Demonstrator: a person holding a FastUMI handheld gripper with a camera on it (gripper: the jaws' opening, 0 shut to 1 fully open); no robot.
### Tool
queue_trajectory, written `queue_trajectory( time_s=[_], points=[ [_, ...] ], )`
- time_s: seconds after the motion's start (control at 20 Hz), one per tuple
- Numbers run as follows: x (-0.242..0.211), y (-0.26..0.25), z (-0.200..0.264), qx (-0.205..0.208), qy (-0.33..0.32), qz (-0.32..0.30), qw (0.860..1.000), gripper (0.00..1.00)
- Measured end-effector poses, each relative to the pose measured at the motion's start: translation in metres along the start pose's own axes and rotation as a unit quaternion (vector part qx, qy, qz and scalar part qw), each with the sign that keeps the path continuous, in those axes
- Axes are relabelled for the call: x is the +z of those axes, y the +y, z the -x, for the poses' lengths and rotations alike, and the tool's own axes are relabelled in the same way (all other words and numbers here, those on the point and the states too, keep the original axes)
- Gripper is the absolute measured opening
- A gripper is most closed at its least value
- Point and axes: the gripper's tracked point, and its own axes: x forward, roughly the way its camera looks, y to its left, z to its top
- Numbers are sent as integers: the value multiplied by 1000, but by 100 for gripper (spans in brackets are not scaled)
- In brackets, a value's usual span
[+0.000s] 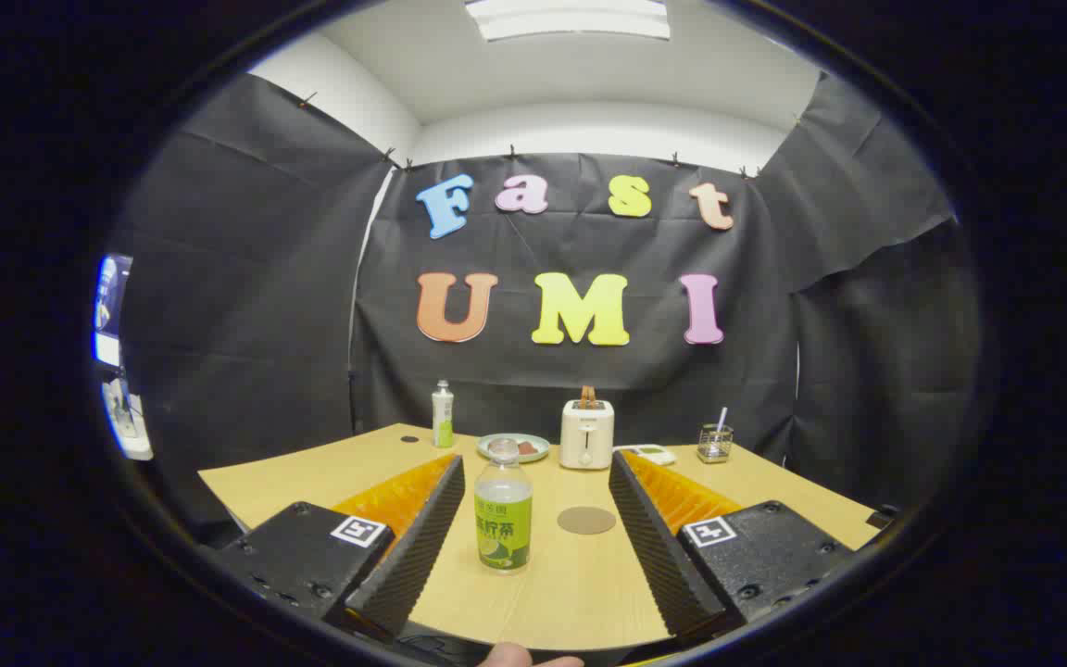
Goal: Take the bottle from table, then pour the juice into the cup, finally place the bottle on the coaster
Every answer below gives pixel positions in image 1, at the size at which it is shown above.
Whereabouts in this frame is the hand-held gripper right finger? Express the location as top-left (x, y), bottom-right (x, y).
top-left (608, 449), bottom-right (859, 645)

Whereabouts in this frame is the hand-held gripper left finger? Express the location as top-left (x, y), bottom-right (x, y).
top-left (209, 452), bottom-right (467, 645)

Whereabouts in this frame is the round brown coaster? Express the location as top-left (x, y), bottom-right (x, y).
top-left (557, 506), bottom-right (618, 535)

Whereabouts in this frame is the green label juice bottle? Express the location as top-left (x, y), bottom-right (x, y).
top-left (473, 437), bottom-right (534, 575)

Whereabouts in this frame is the small white green bottle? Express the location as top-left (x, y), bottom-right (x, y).
top-left (431, 380), bottom-right (456, 449)

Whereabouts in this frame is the wooden table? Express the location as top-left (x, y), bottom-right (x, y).
top-left (198, 423), bottom-right (882, 651)

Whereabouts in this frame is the white toaster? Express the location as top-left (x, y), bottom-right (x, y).
top-left (559, 399), bottom-right (616, 471)

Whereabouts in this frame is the pale green plate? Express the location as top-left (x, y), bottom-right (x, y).
top-left (476, 433), bottom-right (551, 464)

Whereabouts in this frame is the black backdrop cloth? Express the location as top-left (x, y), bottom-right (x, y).
top-left (117, 72), bottom-right (984, 520)

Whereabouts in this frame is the ceiling light panel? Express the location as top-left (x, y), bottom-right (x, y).
top-left (464, 0), bottom-right (672, 43)

